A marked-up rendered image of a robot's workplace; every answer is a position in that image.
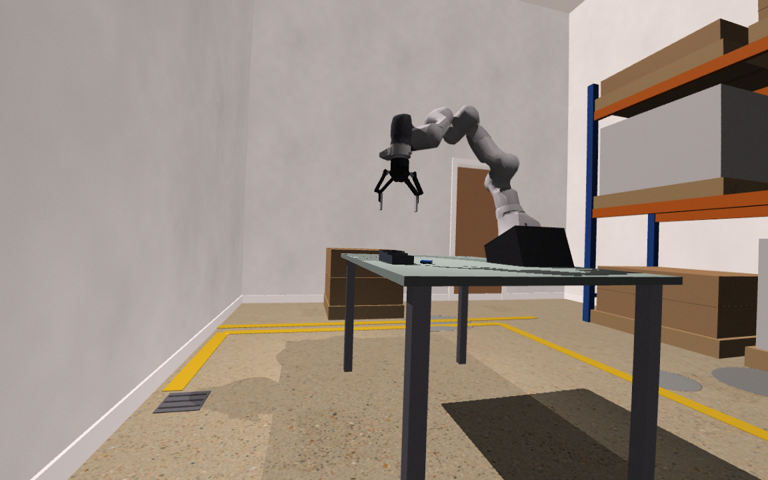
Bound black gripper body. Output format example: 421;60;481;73
390;157;410;183

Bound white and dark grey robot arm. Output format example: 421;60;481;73
379;105;541;236

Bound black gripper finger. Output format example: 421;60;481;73
374;169;399;210
402;171;423;212

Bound grey rack of three bins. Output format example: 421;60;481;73
379;250;414;265

